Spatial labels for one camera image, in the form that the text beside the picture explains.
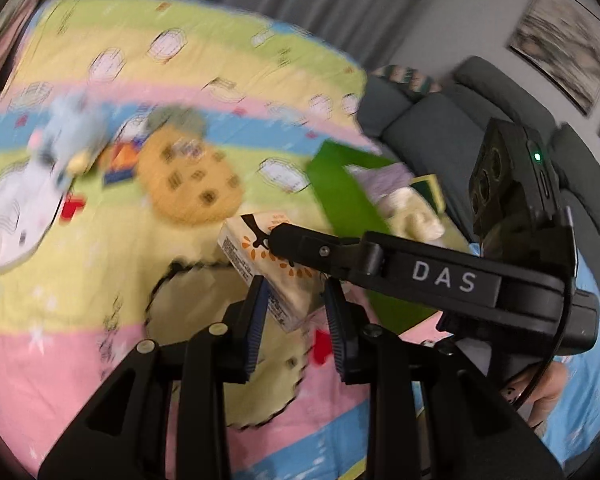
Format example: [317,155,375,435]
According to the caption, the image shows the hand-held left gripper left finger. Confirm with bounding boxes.
[37,275,271,480]

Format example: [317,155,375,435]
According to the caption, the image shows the brown cookie plush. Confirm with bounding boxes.
[136,129,244,226]

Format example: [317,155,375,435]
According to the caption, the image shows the person's right hand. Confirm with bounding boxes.
[500,359,569,428]

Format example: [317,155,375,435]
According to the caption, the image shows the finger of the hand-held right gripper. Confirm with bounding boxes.
[269,223,383,286]

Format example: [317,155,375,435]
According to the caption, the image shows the lavender cloth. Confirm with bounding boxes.
[350,164,416,201]

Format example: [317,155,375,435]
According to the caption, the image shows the green box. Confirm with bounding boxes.
[306,141,453,333]

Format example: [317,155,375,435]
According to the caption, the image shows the yellow foam block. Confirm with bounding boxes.
[385,187,446,243]

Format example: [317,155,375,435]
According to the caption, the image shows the small beige carton box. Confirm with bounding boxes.
[216,211,351,333]

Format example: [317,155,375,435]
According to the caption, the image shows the patterned cushion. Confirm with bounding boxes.
[375,64,441,95]

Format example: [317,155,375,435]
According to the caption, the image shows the light blue plush toy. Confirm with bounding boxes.
[27,92,111,186]

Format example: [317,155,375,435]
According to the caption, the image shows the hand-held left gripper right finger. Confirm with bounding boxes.
[324,276,566,480]

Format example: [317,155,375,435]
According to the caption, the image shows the grey sofa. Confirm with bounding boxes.
[355,56,600,311]

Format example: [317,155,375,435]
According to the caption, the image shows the red blue orange toy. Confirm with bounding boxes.
[100,141,143,186]

